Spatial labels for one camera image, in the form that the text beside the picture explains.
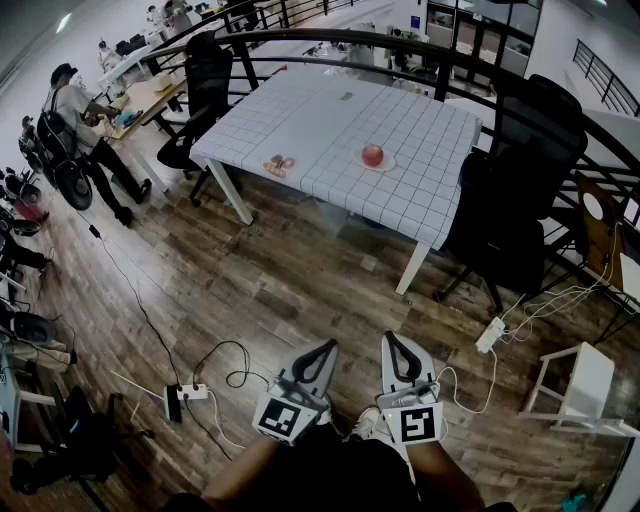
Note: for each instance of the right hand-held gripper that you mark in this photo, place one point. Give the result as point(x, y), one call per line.
point(417, 422)

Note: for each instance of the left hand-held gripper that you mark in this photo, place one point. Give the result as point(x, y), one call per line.
point(286, 419)

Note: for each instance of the white plate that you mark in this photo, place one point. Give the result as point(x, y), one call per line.
point(389, 164)

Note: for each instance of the red apple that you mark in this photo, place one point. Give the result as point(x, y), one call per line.
point(372, 156)

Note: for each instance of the person's right forearm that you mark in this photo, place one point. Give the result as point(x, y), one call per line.
point(445, 475)

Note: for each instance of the person's left forearm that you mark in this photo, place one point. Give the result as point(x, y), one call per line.
point(240, 467)

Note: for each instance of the person's white shoe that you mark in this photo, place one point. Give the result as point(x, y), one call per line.
point(366, 422)

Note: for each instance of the white power strip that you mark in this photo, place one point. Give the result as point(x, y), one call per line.
point(192, 391)
point(491, 335)

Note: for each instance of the white table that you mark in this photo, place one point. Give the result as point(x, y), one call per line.
point(412, 270)

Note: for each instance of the person's black shorts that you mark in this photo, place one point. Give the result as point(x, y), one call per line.
point(330, 475)

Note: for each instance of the black power adapter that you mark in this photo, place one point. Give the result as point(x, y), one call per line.
point(172, 404)

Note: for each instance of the white stool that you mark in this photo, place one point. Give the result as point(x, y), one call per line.
point(590, 385)

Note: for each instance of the black office chair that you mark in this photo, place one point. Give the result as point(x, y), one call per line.
point(520, 200)
point(205, 80)

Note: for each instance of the brown wooden board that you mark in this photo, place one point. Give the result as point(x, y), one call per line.
point(600, 235)

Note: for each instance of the white checkered tablecloth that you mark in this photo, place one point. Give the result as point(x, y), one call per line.
point(340, 130)

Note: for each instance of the light wooden desk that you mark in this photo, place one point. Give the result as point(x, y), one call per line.
point(145, 97)

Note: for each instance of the black curved railing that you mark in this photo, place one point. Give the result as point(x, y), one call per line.
point(350, 36)

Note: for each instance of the white desk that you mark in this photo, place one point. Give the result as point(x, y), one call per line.
point(125, 62)

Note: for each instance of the black wall railing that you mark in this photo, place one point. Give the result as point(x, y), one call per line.
point(605, 80)

